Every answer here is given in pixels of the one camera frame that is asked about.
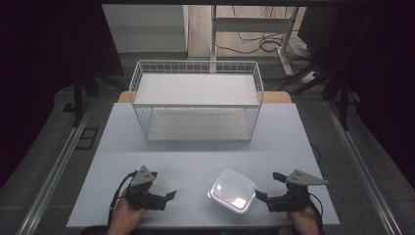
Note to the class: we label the clear plastic lidded container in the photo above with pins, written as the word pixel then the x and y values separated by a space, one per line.
pixel 232 191

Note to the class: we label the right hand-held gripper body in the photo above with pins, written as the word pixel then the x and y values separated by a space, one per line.
pixel 290 199

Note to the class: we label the metal floor rail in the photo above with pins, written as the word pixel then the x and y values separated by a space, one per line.
pixel 362 166
pixel 55 169

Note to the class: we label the person's left hand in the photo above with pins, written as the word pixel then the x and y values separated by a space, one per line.
pixel 125 217

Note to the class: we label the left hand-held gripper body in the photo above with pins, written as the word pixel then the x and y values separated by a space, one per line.
pixel 141 195

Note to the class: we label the black curtain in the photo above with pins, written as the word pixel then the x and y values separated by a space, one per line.
pixel 39 65
pixel 381 81

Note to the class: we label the white metal stand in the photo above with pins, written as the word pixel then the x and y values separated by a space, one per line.
pixel 251 24

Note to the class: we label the white power strip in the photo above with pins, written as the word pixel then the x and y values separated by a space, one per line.
pixel 308 77

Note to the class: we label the person's right hand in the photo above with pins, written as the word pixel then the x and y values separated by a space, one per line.
pixel 305 220

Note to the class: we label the black stand leg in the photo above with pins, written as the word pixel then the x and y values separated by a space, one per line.
pixel 78 101
pixel 343 98

